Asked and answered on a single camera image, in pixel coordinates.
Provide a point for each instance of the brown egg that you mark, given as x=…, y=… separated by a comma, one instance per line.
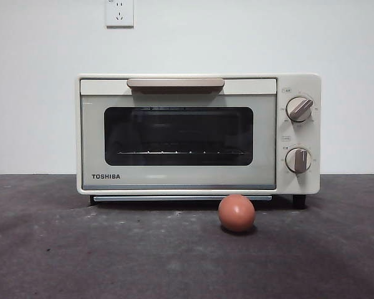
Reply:
x=237, y=214

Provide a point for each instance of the grey metal crumb tray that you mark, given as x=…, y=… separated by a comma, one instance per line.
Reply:
x=174, y=198

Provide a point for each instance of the beige timer knob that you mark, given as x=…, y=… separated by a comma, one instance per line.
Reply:
x=298, y=160

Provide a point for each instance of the beige temperature knob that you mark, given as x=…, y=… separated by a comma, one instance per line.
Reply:
x=299, y=109

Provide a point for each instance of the black oven foot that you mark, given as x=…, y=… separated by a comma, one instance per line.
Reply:
x=299, y=202

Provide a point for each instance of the cream Toshiba toaster oven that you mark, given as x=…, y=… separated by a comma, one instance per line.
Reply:
x=315, y=140

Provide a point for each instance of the white wall socket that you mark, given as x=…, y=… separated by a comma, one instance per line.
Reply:
x=119, y=14

